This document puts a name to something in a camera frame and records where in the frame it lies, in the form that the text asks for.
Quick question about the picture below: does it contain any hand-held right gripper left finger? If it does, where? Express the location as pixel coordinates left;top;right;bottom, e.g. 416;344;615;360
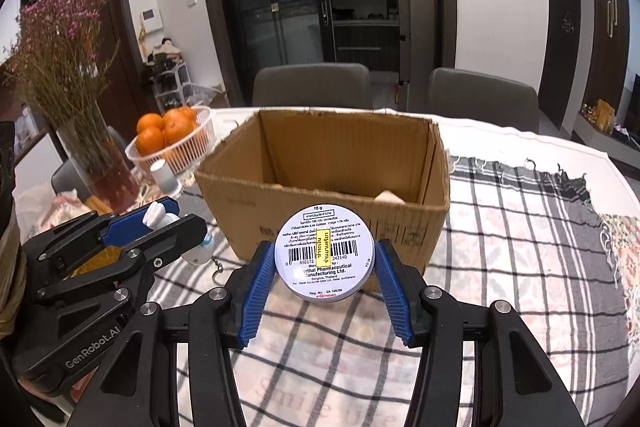
65;241;276;427

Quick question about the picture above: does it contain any brown cardboard box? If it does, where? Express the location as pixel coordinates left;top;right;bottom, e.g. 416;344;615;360
194;108;451;293

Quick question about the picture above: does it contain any white shoe rack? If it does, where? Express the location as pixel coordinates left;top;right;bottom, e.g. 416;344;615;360
150;62;193;115

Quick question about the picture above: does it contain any clear glass vase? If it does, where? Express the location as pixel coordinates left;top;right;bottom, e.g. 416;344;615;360
55;102;143;212

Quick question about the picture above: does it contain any pair of shoes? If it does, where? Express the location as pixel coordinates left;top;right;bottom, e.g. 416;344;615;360
150;38;183;65

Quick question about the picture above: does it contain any grey plaid tablecloth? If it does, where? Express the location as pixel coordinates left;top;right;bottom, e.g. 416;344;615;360
65;147;636;427

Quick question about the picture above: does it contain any round labelled tin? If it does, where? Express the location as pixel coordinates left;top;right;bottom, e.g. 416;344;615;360
274;204;376;304

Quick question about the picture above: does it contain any patterned table runner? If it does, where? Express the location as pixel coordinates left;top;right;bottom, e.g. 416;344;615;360
132;167;201;202

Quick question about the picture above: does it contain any white low cabinet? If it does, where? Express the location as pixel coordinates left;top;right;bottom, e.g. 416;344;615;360
570;112;640;168

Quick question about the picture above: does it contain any white plastic fruit basket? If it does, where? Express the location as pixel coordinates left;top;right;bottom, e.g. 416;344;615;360
125;105;217;180

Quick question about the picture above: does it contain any yellow gift bag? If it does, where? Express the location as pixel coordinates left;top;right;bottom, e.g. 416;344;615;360
595;99;617;132

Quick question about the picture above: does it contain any dark door with long handle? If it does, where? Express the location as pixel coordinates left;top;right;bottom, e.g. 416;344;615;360
585;0;631;148

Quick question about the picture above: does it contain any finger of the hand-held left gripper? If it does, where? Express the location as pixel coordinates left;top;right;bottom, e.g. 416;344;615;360
36;213;208;309
20;197;181;279

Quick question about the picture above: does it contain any dark door with triangle ornament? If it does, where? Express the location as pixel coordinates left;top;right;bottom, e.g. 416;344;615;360
537;0;583;130

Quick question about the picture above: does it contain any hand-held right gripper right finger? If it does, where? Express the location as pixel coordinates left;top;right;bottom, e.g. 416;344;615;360
375;239;586;427

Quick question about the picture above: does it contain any printed tissue pack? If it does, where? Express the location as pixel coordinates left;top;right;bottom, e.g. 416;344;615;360
37;192;93;233

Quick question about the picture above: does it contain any woven straw box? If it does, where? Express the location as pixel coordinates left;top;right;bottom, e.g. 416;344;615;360
60;194;131;280

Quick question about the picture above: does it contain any small white cylinder device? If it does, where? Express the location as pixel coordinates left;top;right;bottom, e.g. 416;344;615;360
150;159;182;198

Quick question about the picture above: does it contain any brown wooden door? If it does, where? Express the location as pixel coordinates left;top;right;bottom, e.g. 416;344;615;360
22;0;146;148

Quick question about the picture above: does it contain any dried pink flower bouquet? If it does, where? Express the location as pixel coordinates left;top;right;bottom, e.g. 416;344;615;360
0;0;121;158

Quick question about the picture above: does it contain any white wall intercom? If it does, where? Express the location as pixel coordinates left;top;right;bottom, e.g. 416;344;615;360
140;8;163;32

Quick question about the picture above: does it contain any dark kitchen cabinet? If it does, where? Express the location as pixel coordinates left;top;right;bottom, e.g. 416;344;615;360
325;0;401;72

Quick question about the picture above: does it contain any white figurine keychain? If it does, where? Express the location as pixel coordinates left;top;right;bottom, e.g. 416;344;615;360
141;202;227;290

